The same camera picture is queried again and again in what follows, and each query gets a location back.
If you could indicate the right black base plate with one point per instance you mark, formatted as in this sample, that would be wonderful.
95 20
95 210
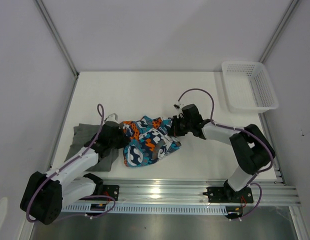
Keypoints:
218 194

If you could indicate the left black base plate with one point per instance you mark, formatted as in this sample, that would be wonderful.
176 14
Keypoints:
108 190

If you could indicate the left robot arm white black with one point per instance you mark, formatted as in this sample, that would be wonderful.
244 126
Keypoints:
47 193

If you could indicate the white plastic basket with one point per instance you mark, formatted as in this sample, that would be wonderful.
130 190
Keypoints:
247 87

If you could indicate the colourful patterned shorts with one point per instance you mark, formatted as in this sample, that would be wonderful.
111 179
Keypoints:
149 141

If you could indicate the aluminium mounting rail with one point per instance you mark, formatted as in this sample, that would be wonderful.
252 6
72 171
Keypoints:
190 192

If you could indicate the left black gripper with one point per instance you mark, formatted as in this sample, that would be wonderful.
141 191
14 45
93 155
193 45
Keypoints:
125 140

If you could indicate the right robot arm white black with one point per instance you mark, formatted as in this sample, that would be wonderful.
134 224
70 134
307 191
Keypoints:
253 152

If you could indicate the white slotted cable duct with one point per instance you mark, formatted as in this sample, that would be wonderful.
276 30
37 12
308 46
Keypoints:
129 208

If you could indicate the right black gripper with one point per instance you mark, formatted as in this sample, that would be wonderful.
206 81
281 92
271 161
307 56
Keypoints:
174 130

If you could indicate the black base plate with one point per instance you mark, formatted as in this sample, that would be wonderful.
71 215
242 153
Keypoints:
218 194
108 190

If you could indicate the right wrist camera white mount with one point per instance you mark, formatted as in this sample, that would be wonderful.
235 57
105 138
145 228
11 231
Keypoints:
178 105

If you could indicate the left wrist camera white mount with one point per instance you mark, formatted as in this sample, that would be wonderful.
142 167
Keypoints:
112 118

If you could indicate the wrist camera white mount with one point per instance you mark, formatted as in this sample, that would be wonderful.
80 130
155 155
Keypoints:
112 118
178 105

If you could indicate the grey shorts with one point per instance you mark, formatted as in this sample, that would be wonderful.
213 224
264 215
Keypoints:
81 135

